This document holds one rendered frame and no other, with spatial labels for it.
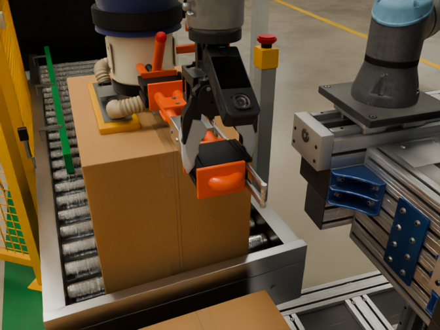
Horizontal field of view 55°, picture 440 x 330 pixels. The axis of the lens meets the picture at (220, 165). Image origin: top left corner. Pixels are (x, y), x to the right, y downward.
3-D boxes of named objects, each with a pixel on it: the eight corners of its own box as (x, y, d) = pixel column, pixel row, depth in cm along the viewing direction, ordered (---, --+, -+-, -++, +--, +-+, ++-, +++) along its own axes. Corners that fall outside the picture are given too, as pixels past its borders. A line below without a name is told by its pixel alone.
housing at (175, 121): (169, 138, 80) (167, 116, 78) (203, 133, 82) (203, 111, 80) (179, 156, 74) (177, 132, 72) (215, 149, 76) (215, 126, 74)
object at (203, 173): (183, 171, 69) (181, 144, 67) (225, 164, 71) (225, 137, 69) (198, 200, 62) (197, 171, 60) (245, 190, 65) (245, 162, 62)
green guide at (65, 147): (35, 59, 288) (31, 46, 283) (51, 58, 291) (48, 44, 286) (46, 178, 160) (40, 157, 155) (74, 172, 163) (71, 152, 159)
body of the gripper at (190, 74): (227, 96, 68) (228, 18, 62) (248, 117, 61) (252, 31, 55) (181, 103, 66) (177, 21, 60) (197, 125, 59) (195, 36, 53)
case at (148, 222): (86, 181, 159) (66, 77, 139) (188, 162, 171) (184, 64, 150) (106, 298, 111) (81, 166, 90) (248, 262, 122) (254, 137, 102)
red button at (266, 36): (253, 45, 153) (253, 34, 151) (270, 43, 156) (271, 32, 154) (262, 50, 148) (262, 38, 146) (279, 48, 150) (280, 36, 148)
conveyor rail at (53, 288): (34, 82, 294) (27, 54, 285) (42, 80, 296) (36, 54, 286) (57, 366, 110) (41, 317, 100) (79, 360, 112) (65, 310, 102)
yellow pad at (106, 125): (87, 88, 130) (84, 73, 128) (120, 84, 133) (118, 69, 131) (100, 136, 103) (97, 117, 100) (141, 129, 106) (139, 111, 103)
